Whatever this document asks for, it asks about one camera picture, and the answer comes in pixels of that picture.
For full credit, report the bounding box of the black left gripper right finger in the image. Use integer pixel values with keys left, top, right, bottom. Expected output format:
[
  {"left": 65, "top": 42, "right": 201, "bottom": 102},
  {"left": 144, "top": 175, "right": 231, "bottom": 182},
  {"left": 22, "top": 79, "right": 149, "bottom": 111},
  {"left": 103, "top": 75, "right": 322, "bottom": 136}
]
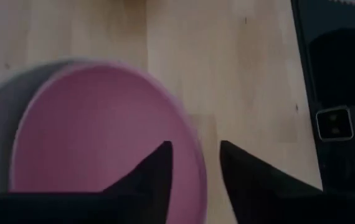
[{"left": 220, "top": 140, "right": 355, "bottom": 224}]

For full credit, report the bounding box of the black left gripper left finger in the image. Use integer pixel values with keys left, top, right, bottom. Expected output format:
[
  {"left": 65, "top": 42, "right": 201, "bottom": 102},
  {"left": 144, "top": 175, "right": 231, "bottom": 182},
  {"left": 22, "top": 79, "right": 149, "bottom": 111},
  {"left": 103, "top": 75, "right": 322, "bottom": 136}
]
[{"left": 0, "top": 140, "right": 174, "bottom": 224}]

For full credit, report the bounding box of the large lilac pink bowl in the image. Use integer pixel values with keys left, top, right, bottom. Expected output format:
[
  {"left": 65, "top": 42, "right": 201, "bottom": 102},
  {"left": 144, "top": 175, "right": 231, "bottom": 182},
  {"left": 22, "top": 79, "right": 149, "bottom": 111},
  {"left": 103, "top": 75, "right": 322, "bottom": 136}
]
[{"left": 8, "top": 61, "right": 208, "bottom": 224}]

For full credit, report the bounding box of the silver frame bracket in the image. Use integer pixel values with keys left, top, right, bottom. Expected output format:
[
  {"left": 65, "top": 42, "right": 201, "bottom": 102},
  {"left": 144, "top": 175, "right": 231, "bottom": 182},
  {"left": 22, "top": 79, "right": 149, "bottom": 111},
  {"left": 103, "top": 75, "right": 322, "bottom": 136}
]
[{"left": 315, "top": 105, "right": 355, "bottom": 142}]

